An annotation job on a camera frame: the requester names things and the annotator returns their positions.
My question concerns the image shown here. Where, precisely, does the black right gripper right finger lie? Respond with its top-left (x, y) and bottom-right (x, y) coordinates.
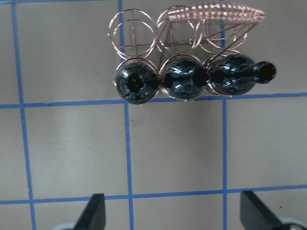
top-left (240, 191), bottom-right (282, 230)

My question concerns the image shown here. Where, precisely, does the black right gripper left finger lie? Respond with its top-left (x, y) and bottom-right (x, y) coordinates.
top-left (74, 194), bottom-right (106, 230)

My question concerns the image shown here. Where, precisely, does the copper wire wine basket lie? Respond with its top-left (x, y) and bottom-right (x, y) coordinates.
top-left (108, 1), bottom-right (265, 95)

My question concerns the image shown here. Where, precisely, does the dark wine bottle right slot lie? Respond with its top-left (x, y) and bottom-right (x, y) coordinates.
top-left (207, 54), bottom-right (276, 96)

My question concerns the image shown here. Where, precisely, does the dark wine bottle left slot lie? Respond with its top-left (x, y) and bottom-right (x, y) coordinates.
top-left (160, 55), bottom-right (211, 100)

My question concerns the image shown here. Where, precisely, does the dark wine bottle slot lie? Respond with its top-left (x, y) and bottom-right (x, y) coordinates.
top-left (207, 54), bottom-right (276, 96)
top-left (160, 55), bottom-right (211, 100)

